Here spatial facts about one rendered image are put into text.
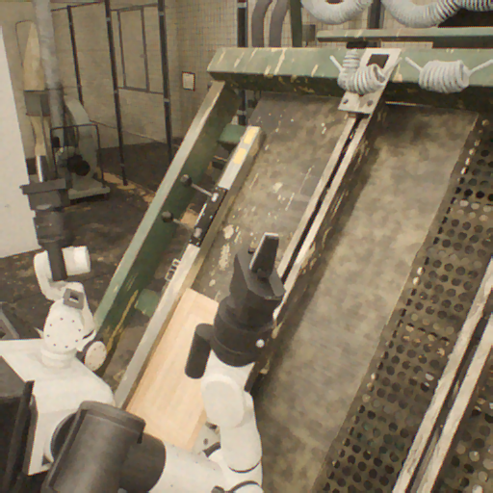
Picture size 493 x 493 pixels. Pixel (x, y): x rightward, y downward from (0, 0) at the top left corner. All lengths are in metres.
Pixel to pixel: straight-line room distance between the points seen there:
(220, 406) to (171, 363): 0.64
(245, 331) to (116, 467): 0.28
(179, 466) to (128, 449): 0.11
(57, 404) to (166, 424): 0.58
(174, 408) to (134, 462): 0.59
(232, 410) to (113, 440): 0.18
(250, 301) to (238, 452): 0.33
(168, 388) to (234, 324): 0.73
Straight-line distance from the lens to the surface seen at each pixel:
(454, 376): 1.00
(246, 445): 0.88
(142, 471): 0.80
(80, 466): 0.77
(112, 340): 1.66
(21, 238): 5.09
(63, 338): 0.88
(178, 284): 1.43
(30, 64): 7.01
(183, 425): 1.34
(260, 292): 0.63
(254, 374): 1.18
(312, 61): 1.47
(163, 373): 1.42
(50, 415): 0.84
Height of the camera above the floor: 1.88
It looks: 24 degrees down
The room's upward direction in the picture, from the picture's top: straight up
